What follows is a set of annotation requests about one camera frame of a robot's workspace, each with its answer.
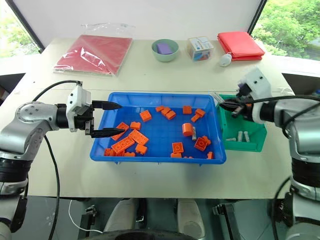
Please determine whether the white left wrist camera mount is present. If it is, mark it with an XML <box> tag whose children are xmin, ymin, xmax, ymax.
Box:
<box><xmin>65</xmin><ymin>84</ymin><xmax>92</xmax><ymax>133</ymax></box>

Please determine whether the dark red folded cloth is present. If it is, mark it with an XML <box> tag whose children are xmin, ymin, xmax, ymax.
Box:
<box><xmin>53</xmin><ymin>34</ymin><xmax>134</xmax><ymax>76</ymax></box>

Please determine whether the pale green bowl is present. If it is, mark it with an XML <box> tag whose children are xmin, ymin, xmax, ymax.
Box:
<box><xmin>151</xmin><ymin>38</ymin><xmax>180</xmax><ymax>63</ymax></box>

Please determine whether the clear plastic card box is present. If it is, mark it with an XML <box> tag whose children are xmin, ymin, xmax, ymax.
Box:
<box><xmin>187</xmin><ymin>36</ymin><xmax>216</xmax><ymax>63</ymax></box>

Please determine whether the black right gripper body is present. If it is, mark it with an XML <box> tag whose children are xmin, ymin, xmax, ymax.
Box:
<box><xmin>231</xmin><ymin>94</ymin><xmax>254</xmax><ymax>120</ymax></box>

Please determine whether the green plastic bin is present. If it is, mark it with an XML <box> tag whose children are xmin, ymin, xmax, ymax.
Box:
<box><xmin>215</xmin><ymin>94</ymin><xmax>268</xmax><ymax>153</ymax></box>

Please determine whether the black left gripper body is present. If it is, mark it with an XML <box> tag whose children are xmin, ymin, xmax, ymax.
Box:
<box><xmin>74</xmin><ymin>103</ymin><xmax>96</xmax><ymax>136</ymax></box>

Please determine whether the metal table leg bracket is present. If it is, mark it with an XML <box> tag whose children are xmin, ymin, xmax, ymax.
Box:
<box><xmin>79</xmin><ymin>204</ymin><xmax>98</xmax><ymax>240</ymax></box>
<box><xmin>211</xmin><ymin>203</ymin><xmax>242</xmax><ymax>240</ymax></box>

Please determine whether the orange toy cylinder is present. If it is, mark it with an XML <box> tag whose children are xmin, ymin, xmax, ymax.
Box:
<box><xmin>181</xmin><ymin>122</ymin><xmax>194</xmax><ymax>137</ymax></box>

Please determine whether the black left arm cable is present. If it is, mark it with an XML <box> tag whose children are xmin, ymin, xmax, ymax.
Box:
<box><xmin>31</xmin><ymin>79</ymin><xmax>83</xmax><ymax>240</ymax></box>

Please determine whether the blue plastic bin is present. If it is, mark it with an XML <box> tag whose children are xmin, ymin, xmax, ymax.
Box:
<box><xmin>89</xmin><ymin>91</ymin><xmax>227</xmax><ymax>166</ymax></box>

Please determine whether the bright red folded cloth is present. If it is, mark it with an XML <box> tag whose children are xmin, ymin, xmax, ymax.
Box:
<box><xmin>216</xmin><ymin>31</ymin><xmax>266</xmax><ymax>62</ymax></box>

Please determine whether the small white oval object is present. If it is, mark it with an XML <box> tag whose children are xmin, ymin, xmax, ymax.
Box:
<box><xmin>219</xmin><ymin>53</ymin><xmax>233</xmax><ymax>68</ymax></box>

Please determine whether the orange long toy brick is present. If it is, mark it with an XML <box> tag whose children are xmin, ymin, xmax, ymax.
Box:
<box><xmin>110</xmin><ymin>137</ymin><xmax>136</xmax><ymax>154</ymax></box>
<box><xmin>127</xmin><ymin>129</ymin><xmax>150</xmax><ymax>146</ymax></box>
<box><xmin>111</xmin><ymin>121</ymin><xmax>130</xmax><ymax>141</ymax></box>

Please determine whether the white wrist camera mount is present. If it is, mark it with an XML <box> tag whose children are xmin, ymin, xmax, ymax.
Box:
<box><xmin>236</xmin><ymin>67</ymin><xmax>273</xmax><ymax>124</ymax></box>
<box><xmin>65</xmin><ymin>84</ymin><xmax>92</xmax><ymax>133</ymax></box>

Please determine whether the purple block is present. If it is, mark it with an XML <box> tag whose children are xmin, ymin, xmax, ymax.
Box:
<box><xmin>156</xmin><ymin>42</ymin><xmax>175</xmax><ymax>55</ymax></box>

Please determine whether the white robot leg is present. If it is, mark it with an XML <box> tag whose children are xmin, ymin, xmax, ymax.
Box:
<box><xmin>176</xmin><ymin>198</ymin><xmax>206</xmax><ymax>240</ymax></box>
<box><xmin>103</xmin><ymin>198</ymin><xmax>141</xmax><ymax>234</ymax></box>

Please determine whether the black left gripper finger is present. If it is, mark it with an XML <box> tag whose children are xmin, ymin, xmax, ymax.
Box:
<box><xmin>92</xmin><ymin>100</ymin><xmax>124</xmax><ymax>111</ymax></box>
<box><xmin>89</xmin><ymin>127</ymin><xmax>126</xmax><ymax>139</ymax></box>

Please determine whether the clear plastic bag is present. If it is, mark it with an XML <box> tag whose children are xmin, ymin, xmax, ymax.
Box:
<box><xmin>52</xmin><ymin>22</ymin><xmax>136</xmax><ymax>77</ymax></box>

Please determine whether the black window frame bar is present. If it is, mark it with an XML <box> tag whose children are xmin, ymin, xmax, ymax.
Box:
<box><xmin>4</xmin><ymin>0</ymin><xmax>46</xmax><ymax>55</ymax></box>
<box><xmin>246</xmin><ymin>0</ymin><xmax>269</xmax><ymax>36</ymax></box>

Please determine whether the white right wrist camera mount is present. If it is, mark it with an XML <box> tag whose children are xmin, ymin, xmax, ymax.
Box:
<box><xmin>236</xmin><ymin>67</ymin><xmax>273</xmax><ymax>124</ymax></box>

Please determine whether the thin white cable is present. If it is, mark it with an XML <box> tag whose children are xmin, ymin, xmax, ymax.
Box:
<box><xmin>68</xmin><ymin>199</ymin><xmax>104</xmax><ymax>234</ymax></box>

